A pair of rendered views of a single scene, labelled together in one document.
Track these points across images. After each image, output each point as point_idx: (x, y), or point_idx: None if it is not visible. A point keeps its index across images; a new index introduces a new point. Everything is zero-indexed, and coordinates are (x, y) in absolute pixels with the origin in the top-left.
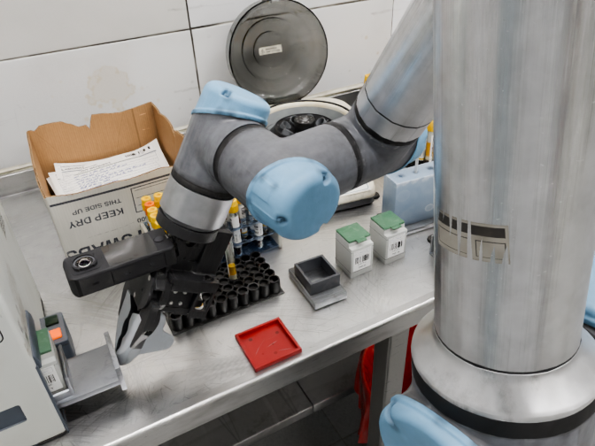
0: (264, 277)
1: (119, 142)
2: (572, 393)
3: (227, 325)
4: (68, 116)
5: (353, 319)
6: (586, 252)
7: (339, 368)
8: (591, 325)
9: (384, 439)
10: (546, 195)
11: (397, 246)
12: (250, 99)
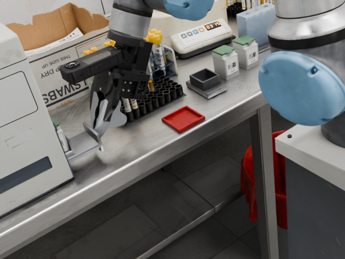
0: (171, 86)
1: (53, 33)
2: (343, 19)
3: (154, 116)
4: (16, 21)
5: (233, 98)
6: None
7: (228, 182)
8: None
9: (262, 88)
10: None
11: (253, 56)
12: None
